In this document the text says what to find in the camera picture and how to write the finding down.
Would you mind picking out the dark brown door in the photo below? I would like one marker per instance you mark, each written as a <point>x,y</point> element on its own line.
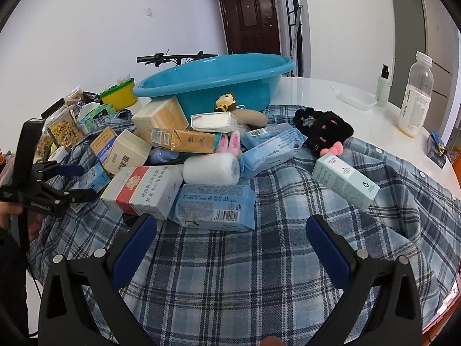
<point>248,18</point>

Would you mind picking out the small dark blue box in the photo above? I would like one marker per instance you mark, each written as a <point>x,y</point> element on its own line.
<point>437,148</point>

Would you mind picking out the clear jar of nuts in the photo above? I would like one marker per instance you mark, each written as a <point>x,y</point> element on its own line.
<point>64,129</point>

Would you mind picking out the brown-haired plush doll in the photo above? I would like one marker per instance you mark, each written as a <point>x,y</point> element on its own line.
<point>248,115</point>

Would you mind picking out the white wall switch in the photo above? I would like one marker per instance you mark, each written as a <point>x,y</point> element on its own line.
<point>148,12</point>

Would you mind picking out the black scrunchie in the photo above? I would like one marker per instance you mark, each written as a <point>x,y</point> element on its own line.
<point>304,118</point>

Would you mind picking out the yellow tub with green lid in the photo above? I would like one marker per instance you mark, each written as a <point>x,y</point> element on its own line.
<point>117,96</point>

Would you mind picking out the light blue wet wipes packet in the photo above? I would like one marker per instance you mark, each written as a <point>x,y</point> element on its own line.
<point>212,205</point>
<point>273,135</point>
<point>266,159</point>

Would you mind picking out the green snack packet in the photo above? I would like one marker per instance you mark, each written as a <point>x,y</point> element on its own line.
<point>97,111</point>

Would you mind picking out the blue plaid shirt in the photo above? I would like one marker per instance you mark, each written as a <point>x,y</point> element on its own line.
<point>234,277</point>

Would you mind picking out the black bicycle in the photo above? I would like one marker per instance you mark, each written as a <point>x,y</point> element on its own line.
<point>173,57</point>

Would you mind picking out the person's left hand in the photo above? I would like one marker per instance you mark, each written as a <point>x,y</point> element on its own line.
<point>9,218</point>

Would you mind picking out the white cotton roll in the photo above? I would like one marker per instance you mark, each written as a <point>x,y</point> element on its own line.
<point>212,169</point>

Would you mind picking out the pale green pump bottle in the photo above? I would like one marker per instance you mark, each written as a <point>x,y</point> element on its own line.
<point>383,90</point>

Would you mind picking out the clear bottle with yellow drink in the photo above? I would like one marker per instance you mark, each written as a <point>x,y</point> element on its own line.
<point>416,97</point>

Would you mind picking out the red and white box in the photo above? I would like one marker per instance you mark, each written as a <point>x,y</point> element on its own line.
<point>144,187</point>

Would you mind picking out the clear plastic tray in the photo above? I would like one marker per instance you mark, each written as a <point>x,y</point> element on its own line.
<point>354,100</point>

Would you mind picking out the pink bow clip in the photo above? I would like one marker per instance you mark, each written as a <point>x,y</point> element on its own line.
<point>331,150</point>

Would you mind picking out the blue plastic basin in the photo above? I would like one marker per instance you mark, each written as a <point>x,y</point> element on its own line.
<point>234,86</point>

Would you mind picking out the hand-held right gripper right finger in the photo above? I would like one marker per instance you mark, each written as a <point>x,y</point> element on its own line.
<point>329,248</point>

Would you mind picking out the small blue bottle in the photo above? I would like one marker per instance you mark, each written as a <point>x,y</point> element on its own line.
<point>162,156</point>

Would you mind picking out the pink bunny hair clip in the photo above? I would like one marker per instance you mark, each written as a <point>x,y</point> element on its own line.
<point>232,144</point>

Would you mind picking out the mint green box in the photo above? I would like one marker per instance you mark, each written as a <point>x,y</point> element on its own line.
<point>344,180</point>

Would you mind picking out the blue and gold cigarette carton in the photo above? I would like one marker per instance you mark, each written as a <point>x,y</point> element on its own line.
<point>187,142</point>
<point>102,140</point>

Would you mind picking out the light blue small box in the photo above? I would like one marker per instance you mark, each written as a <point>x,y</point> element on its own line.
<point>94,180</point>

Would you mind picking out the cream cardboard box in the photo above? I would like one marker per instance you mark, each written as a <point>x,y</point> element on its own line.
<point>126,151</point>

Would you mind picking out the clear snack bag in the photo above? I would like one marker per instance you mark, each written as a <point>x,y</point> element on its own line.
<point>74,98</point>

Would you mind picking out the black framed glass partition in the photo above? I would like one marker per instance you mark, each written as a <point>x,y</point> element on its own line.
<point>293,25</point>

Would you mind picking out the white tissue packet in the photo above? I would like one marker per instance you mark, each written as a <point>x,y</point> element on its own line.
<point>212,121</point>

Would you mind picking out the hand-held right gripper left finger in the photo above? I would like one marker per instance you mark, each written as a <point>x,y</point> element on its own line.
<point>135,248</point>

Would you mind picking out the beige cardboard box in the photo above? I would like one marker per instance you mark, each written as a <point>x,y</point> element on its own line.
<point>162,115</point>

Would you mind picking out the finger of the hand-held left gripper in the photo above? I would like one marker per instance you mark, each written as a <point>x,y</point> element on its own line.
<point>82,195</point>
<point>68,169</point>

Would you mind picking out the black plush cat paw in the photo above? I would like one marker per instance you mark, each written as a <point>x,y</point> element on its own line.
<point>331,129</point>

